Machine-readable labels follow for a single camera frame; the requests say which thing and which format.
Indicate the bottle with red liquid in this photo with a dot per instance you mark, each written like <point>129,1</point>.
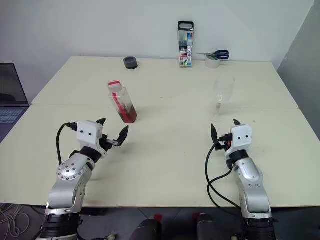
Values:
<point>125,110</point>

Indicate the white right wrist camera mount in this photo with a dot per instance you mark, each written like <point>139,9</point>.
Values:
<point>241,137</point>

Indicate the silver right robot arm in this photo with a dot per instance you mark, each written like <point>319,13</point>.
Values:
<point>250,172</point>

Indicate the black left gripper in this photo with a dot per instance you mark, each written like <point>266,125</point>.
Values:
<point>106,143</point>

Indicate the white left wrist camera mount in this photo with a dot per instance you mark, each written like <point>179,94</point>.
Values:
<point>87,135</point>

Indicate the grey laptop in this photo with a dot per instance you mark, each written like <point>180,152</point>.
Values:
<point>10,85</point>

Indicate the marker pen pack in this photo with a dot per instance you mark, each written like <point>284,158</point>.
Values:
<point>186,47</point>

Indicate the white tape roll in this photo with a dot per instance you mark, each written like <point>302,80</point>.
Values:
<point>212,63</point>

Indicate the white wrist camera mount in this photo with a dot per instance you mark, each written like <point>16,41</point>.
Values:
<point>241,137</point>
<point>87,135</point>

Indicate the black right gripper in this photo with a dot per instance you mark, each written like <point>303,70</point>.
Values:
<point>222,143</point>

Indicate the dark rounded shape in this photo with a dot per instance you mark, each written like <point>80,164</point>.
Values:
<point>207,226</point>
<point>146,228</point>

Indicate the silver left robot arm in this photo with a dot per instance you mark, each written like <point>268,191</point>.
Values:
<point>67,172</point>

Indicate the clear wine glass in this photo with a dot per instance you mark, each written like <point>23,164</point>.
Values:
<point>220,97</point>

